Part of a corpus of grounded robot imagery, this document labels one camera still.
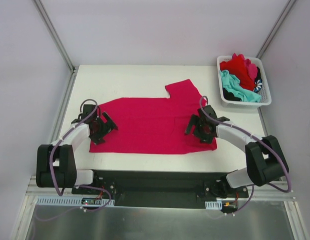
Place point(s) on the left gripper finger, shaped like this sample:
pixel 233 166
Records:
pixel 97 138
pixel 110 125

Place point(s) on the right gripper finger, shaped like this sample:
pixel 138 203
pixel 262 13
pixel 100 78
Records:
pixel 205 137
pixel 194 119

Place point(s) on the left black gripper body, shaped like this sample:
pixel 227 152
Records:
pixel 102 128

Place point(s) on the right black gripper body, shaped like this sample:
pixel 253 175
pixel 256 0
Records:
pixel 197 128

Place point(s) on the magenta pink t shirt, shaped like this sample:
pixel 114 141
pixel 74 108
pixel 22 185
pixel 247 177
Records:
pixel 154 125

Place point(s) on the white plastic laundry basket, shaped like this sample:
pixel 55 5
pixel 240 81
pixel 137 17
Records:
pixel 264 92

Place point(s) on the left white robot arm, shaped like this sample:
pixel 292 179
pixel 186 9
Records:
pixel 56 167

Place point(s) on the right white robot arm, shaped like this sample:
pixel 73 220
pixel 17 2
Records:
pixel 265 162

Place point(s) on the black t shirt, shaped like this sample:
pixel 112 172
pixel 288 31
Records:
pixel 230 96

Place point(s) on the teal t shirt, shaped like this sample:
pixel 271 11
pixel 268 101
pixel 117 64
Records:
pixel 232 84

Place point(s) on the red t shirt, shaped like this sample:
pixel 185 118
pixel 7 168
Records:
pixel 236 66

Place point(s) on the black white patterned garment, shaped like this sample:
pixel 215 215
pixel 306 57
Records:
pixel 258 85

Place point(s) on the left white cable duct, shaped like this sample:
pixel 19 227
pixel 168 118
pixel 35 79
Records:
pixel 74 201

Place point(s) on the white cable duct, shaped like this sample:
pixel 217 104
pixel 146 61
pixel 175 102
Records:
pixel 220 204
pixel 74 201

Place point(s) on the right white cable duct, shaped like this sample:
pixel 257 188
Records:
pixel 220 204

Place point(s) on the aluminium front rail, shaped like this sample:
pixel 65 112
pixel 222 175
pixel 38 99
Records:
pixel 263 193

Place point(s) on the left aluminium frame post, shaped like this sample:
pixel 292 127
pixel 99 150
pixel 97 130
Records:
pixel 54 35

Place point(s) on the aluminium frame post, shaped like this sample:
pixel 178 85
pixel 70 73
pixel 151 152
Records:
pixel 288 7
pixel 54 35

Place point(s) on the right aluminium frame post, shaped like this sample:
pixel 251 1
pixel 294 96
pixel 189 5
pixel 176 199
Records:
pixel 288 7

